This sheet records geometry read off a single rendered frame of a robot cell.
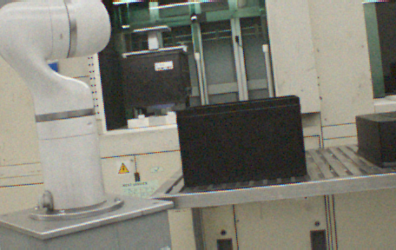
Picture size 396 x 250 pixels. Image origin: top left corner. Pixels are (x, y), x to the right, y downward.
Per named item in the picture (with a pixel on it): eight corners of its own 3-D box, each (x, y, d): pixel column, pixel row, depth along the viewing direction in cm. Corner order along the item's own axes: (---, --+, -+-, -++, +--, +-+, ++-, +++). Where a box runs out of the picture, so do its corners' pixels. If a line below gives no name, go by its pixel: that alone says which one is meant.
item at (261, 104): (199, 169, 158) (191, 106, 157) (302, 159, 154) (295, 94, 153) (182, 187, 131) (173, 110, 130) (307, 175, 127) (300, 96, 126)
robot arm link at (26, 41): (102, 114, 113) (89, -9, 112) (6, 126, 105) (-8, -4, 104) (86, 115, 124) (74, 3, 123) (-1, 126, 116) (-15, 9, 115)
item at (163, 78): (122, 121, 206) (112, 30, 204) (135, 117, 226) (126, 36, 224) (191, 113, 203) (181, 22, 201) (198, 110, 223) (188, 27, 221)
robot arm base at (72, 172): (54, 225, 104) (40, 122, 103) (16, 213, 119) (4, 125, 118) (141, 204, 115) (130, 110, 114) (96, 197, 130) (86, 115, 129)
